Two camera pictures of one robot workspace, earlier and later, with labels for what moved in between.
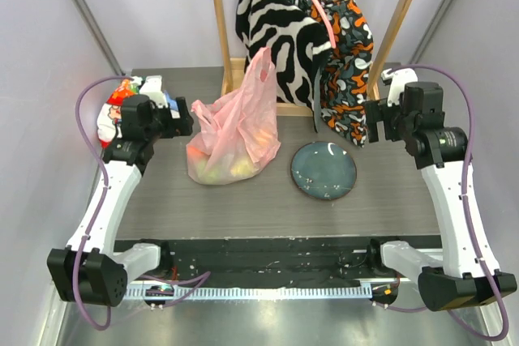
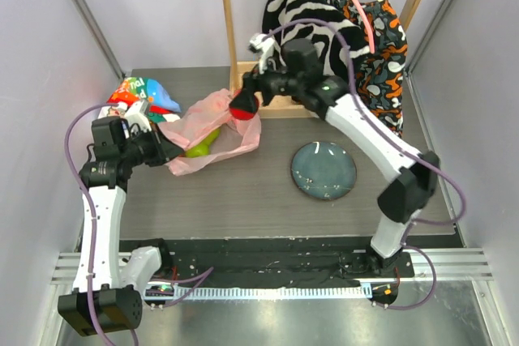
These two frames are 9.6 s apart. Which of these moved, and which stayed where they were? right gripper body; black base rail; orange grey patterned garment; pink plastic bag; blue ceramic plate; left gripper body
Moved: left gripper body; orange grey patterned garment; right gripper body; pink plastic bag
Stayed: blue ceramic plate; black base rail
